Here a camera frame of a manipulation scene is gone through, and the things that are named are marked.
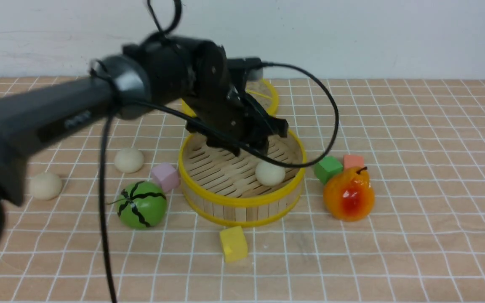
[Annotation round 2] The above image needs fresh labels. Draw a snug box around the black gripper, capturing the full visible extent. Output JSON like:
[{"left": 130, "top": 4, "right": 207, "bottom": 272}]
[{"left": 185, "top": 41, "right": 289, "bottom": 157}]

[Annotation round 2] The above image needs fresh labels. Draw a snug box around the white bun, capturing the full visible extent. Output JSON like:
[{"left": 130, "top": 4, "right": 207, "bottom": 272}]
[
  {"left": 255, "top": 161, "right": 285, "bottom": 187},
  {"left": 113, "top": 147, "right": 145, "bottom": 174},
  {"left": 29, "top": 171, "right": 64, "bottom": 201}
]

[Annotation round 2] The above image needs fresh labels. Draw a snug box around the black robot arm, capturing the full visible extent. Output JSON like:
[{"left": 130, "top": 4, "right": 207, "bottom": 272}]
[{"left": 0, "top": 34, "right": 289, "bottom": 239}]

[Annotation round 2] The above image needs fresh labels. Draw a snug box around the bamboo steamer lid yellow rim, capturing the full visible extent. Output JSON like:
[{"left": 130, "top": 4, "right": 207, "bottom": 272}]
[{"left": 181, "top": 79, "right": 280, "bottom": 118}]

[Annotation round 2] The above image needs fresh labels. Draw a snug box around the bamboo steamer tray yellow rim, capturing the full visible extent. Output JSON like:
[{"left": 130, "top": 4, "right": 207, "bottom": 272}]
[{"left": 179, "top": 134, "right": 305, "bottom": 228}]

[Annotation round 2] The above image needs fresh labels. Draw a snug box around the pink foam cube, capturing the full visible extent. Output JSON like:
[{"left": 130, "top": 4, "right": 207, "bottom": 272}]
[{"left": 151, "top": 163, "right": 181, "bottom": 192}]

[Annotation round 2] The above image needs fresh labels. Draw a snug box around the green foam cube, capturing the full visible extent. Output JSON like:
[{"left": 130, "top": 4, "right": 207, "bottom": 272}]
[{"left": 313, "top": 156, "right": 344, "bottom": 185}]

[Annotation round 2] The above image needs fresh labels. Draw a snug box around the orange-pink foam cube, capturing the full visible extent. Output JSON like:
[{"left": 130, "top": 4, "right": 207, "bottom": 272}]
[{"left": 343, "top": 154, "right": 365, "bottom": 170}]

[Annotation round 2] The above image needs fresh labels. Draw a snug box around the yellow foam cube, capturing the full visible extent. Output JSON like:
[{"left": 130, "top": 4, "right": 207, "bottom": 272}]
[{"left": 219, "top": 226, "right": 248, "bottom": 263}]

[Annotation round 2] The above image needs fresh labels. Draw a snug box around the green toy watermelon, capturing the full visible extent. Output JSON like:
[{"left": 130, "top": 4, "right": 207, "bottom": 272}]
[{"left": 109, "top": 181, "right": 168, "bottom": 230}]

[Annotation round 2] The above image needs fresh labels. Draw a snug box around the orange toy pear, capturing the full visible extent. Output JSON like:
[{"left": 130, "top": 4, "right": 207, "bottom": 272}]
[{"left": 323, "top": 167, "right": 375, "bottom": 222}]

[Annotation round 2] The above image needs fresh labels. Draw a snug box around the black cable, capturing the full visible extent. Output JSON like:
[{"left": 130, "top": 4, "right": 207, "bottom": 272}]
[{"left": 99, "top": 0, "right": 340, "bottom": 303}]

